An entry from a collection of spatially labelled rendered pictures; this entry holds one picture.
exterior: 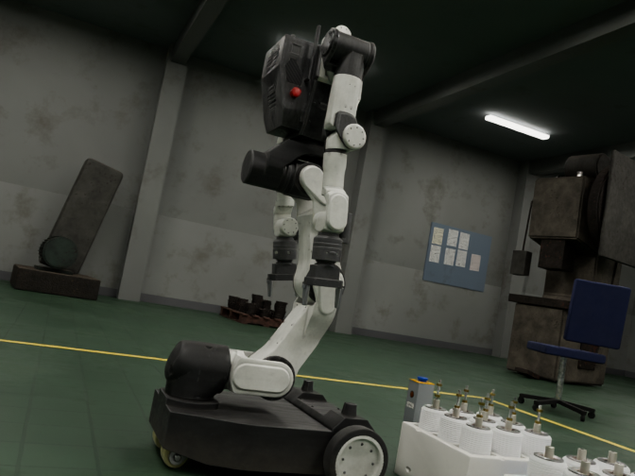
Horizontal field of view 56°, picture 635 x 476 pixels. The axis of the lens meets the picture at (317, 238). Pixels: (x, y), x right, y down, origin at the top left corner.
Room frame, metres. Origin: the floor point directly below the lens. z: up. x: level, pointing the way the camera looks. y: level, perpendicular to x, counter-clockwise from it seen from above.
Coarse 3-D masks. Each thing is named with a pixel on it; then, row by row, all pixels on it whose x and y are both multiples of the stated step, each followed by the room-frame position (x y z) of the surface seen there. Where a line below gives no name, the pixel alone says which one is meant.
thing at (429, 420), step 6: (426, 408) 2.09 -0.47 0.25; (420, 414) 2.12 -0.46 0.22; (426, 414) 2.08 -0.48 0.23; (432, 414) 2.07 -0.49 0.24; (438, 414) 2.07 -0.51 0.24; (420, 420) 2.11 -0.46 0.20; (426, 420) 2.08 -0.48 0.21; (432, 420) 2.07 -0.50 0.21; (438, 420) 2.07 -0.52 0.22; (420, 426) 2.10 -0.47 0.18; (426, 426) 2.08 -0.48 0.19; (432, 426) 2.07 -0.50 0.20; (438, 426) 2.07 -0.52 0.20; (432, 432) 2.07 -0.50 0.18
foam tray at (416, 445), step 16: (416, 432) 2.07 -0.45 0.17; (400, 448) 2.15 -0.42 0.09; (416, 448) 2.06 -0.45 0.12; (432, 448) 1.97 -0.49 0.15; (448, 448) 1.90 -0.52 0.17; (400, 464) 2.13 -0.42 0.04; (416, 464) 2.04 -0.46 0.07; (432, 464) 1.96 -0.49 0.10; (448, 464) 1.89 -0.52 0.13; (464, 464) 1.82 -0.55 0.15; (480, 464) 1.81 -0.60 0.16; (496, 464) 1.84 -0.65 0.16; (512, 464) 1.86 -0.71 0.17
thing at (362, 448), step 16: (352, 432) 1.81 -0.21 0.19; (368, 432) 1.82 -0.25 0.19; (336, 448) 1.79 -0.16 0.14; (352, 448) 1.82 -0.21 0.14; (368, 448) 1.84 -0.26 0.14; (384, 448) 1.85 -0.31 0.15; (336, 464) 1.79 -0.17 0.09; (352, 464) 1.83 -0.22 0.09; (368, 464) 1.85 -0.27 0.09; (384, 464) 1.85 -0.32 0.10
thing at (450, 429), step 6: (444, 420) 1.98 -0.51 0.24; (450, 420) 1.97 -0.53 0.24; (456, 420) 1.96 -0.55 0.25; (462, 420) 1.97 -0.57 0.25; (468, 420) 1.99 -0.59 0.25; (444, 426) 1.98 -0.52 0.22; (450, 426) 1.97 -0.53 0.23; (456, 426) 1.96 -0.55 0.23; (438, 432) 2.01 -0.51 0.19; (444, 432) 1.98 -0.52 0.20; (450, 432) 1.97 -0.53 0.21; (456, 432) 1.96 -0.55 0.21; (444, 438) 1.97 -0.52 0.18; (450, 438) 1.96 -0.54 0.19; (456, 438) 1.96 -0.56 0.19
